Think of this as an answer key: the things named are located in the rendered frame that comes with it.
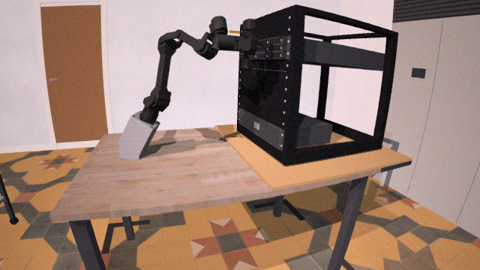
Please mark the black metal rack frame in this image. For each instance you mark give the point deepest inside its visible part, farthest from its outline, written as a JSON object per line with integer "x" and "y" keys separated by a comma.
{"x": 268, "y": 99}

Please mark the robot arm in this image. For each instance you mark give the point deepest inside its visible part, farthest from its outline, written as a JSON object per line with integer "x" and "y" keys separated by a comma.
{"x": 160, "y": 96}

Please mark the tan flat board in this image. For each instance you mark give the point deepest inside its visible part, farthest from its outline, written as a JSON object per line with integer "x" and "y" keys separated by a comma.
{"x": 277, "y": 176}

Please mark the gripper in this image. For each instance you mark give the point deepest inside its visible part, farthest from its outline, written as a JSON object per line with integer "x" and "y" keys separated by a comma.
{"x": 248, "y": 24}

